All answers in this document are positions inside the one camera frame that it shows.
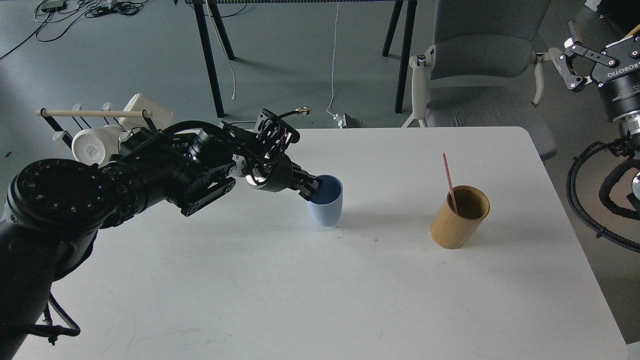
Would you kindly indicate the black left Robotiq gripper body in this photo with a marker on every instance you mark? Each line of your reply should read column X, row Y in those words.
column 283, row 175

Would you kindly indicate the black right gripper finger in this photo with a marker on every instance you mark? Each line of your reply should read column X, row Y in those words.
column 625, row 50
column 573, row 60

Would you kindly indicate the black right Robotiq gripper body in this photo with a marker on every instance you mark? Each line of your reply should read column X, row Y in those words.
column 618, row 87

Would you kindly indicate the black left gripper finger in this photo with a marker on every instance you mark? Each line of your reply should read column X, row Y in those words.
column 309, row 180
column 308, row 190

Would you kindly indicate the light blue plastic cup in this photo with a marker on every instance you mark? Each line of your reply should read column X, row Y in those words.
column 326, row 205

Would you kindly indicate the pink chopstick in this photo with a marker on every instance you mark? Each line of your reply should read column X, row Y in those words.
column 449, row 182

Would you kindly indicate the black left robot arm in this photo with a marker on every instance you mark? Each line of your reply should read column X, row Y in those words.
column 55, row 207

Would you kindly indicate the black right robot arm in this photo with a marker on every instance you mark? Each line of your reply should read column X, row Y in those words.
column 626, row 146

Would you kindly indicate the white cup on rack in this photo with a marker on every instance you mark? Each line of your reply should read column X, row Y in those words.
column 150, row 109

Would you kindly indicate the bamboo wooden cup holder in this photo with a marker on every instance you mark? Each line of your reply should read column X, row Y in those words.
column 459, row 217

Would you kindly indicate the wooden stick far right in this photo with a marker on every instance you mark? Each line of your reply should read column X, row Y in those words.
column 635, row 31

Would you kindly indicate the white power adapter on floor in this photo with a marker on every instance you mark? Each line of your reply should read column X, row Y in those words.
column 345, row 121

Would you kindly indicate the grey office chair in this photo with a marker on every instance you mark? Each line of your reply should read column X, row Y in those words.
column 482, row 38

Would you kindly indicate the black table legs left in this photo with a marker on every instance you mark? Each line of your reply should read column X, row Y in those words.
column 207, row 11

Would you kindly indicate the white mug on rack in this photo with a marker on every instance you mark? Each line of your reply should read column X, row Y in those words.
column 95, row 146

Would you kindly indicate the black wire cup rack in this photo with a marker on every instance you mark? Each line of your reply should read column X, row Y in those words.
column 60, row 134

